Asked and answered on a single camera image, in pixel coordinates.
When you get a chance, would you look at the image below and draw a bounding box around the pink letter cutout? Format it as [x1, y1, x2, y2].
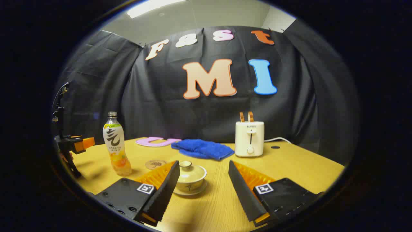
[136, 137, 182, 147]

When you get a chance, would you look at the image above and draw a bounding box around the blue towel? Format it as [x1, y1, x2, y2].
[171, 139, 235, 161]

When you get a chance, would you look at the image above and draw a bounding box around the clear plastic water bottle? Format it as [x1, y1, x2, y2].
[103, 111, 132, 177]

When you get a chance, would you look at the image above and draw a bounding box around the cream teacup lid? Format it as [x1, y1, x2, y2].
[178, 160, 204, 179]

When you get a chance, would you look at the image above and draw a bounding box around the white power cable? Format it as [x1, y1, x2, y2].
[264, 137, 292, 144]

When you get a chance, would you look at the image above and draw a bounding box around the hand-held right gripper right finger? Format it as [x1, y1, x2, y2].
[228, 160, 325, 227]

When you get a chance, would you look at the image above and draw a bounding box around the cream ceramic teacup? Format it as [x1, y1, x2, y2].
[176, 165, 207, 193]

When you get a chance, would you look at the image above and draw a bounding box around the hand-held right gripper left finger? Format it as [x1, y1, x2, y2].
[96, 160, 181, 227]

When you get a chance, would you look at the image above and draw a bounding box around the round cork coaster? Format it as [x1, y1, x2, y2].
[145, 159, 167, 170]

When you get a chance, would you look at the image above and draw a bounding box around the cream toaster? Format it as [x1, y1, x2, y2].
[235, 121, 265, 158]

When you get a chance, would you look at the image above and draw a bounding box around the cream ceramic saucer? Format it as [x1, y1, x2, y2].
[173, 184, 208, 196]

